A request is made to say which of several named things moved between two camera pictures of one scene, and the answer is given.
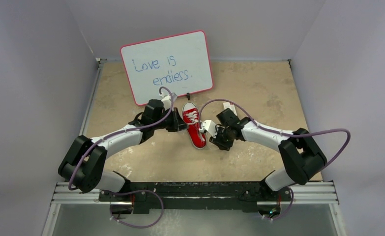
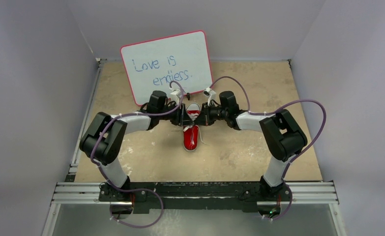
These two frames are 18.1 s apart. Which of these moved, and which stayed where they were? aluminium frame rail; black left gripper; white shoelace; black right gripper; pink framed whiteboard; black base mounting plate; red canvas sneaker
Moved: black right gripper; white shoelace; black left gripper; red canvas sneaker
Stayed: pink framed whiteboard; black base mounting plate; aluminium frame rail
